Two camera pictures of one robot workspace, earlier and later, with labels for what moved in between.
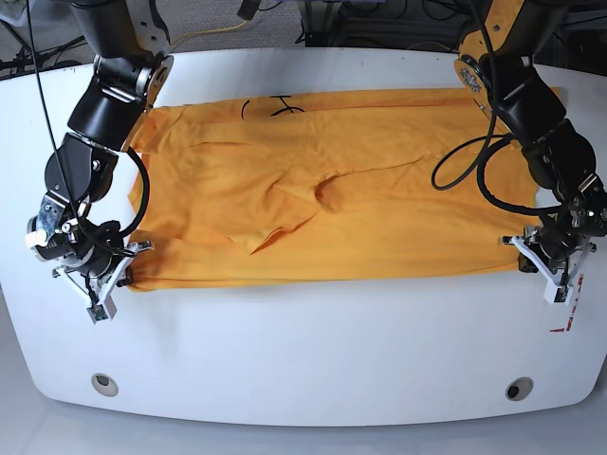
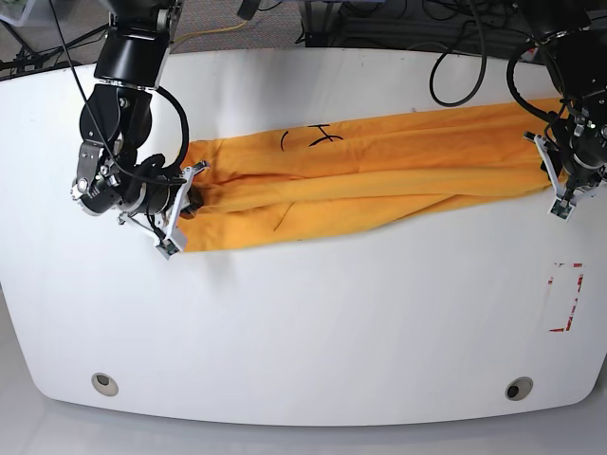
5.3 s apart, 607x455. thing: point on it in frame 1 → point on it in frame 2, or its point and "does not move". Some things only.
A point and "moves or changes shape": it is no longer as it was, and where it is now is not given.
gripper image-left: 97,262 → 156,197
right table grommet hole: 519,388 does not move
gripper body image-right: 556,247 → 582,159
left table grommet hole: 104,384 does not move
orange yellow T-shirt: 328,187 moves or changes shape
